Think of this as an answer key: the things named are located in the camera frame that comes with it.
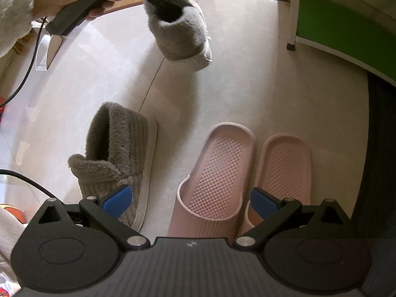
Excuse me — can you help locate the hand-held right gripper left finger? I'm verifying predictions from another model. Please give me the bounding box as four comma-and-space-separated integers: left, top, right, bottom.
37, 185, 149, 250

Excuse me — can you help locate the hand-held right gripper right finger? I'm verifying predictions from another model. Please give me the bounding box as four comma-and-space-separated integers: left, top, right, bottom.
235, 187, 353, 248

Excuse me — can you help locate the pink rubber slipper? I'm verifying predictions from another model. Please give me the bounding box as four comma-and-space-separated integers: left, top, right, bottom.
167, 123, 257, 237
244, 134, 312, 228

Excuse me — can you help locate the grey fleece slipper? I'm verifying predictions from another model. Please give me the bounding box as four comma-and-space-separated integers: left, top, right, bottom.
68, 102, 158, 232
143, 0, 213, 75

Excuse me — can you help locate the person's left forearm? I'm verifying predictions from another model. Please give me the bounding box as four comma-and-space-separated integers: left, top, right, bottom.
0, 0, 37, 59

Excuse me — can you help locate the white plastic stand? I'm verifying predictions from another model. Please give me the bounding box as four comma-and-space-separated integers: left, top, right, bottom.
35, 33, 67, 71

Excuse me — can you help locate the person's white clothing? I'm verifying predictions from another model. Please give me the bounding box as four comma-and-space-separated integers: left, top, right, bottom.
0, 206, 27, 288

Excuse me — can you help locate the dark floor mat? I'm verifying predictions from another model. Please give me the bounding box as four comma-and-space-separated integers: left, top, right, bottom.
352, 71, 396, 239

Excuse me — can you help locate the white metal rack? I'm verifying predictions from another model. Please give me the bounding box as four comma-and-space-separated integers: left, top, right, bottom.
278, 0, 396, 86

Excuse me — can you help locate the green rack mat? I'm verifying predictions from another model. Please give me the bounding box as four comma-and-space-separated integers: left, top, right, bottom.
297, 0, 396, 78

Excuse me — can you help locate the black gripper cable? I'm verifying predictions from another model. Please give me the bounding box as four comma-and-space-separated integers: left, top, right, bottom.
0, 17, 48, 106
0, 169, 54, 199

